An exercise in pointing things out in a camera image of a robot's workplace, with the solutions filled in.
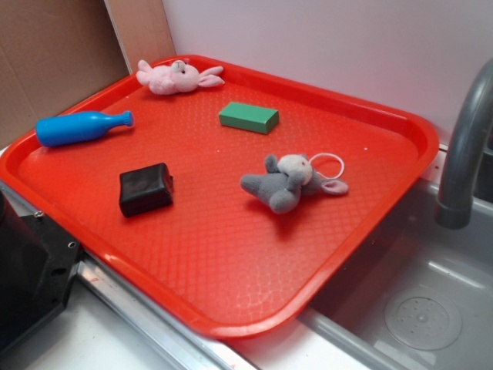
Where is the green rectangular block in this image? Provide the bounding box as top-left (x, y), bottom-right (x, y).
top-left (219, 102), bottom-right (280, 134)

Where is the black wrapped block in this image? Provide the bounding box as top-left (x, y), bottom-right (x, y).
top-left (119, 163), bottom-right (173, 217)

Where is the red plastic tray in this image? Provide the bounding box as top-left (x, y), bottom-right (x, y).
top-left (1, 63), bottom-right (438, 338)

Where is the grey plush bunny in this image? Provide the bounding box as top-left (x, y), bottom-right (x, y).
top-left (240, 153), bottom-right (349, 214)

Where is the pink plush bunny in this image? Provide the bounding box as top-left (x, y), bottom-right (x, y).
top-left (136, 60), bottom-right (224, 96)

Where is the blue toy bottle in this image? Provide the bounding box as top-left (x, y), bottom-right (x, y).
top-left (35, 111), bottom-right (134, 147)

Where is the grey toy faucet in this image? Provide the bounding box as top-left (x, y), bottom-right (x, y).
top-left (435, 61), bottom-right (492, 230)

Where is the grey toy sink basin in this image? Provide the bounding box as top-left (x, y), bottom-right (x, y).
top-left (300, 180), bottom-right (492, 369)

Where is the brown cardboard panel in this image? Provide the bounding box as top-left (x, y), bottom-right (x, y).
top-left (1, 1), bottom-right (176, 147)

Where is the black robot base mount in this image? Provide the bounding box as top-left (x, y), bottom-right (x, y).
top-left (1, 195), bottom-right (82, 356)

